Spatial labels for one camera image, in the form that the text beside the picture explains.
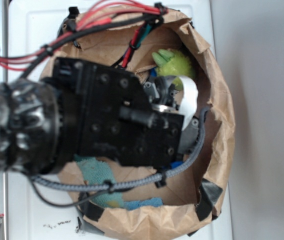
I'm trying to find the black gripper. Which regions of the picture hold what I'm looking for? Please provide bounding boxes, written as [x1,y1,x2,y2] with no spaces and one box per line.
[52,57,199,167]

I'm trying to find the blue plastic bottle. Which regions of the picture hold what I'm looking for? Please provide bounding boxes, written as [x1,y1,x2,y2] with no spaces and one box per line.
[148,68,184,170]

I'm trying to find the teal cloth rag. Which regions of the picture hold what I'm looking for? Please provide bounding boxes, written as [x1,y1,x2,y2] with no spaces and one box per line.
[74,155,125,208]

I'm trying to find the green spiky plush toy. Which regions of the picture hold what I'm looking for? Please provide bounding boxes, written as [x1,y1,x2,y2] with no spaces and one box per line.
[151,49,196,91]

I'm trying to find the black tape top left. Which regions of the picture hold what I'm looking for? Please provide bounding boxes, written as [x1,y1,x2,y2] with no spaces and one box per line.
[57,6,80,39]

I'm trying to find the black tape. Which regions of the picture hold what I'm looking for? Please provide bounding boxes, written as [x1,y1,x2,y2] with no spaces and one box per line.
[195,178,223,221]
[57,6,80,39]
[77,200,105,236]

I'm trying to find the brown paper bag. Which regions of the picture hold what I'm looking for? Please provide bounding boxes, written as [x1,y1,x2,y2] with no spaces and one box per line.
[38,4,236,240]

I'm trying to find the blue sponge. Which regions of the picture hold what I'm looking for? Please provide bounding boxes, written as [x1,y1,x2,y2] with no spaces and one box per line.
[124,197,163,211]

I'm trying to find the black tape bottom left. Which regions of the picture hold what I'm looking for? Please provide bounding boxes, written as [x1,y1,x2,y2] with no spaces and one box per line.
[77,200,105,236]

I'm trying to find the black tape bottom right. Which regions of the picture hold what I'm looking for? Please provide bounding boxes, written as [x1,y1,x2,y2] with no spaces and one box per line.
[195,178,223,221]

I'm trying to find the white ribbon cable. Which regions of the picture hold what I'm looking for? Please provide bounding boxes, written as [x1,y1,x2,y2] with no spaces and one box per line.
[175,74,199,131]

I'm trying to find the grey braided cable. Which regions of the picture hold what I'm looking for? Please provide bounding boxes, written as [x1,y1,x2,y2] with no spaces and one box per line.
[30,106,212,193]

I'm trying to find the thin black cable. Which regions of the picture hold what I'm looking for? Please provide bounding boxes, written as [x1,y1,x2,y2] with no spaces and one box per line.
[30,181,113,208]

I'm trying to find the red wire bundle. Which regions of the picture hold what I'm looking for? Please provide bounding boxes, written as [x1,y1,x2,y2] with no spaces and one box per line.
[0,0,169,72]

